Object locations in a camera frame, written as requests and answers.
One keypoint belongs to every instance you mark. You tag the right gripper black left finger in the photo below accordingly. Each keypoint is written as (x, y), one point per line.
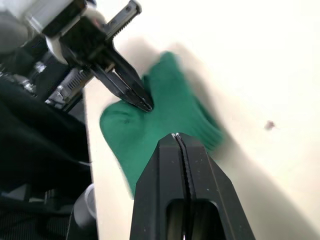
(160, 190)

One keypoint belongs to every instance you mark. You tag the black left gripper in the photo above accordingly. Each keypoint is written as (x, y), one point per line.
(86, 42)

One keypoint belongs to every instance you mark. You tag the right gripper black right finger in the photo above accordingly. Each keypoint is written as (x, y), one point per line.
(215, 190)

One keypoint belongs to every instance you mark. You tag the green sock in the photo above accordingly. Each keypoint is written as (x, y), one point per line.
(165, 105)

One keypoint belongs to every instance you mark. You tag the small grey lint speck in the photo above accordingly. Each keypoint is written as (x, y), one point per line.
(269, 124)

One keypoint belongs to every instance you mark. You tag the dark robot torso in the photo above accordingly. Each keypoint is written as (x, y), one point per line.
(37, 155)

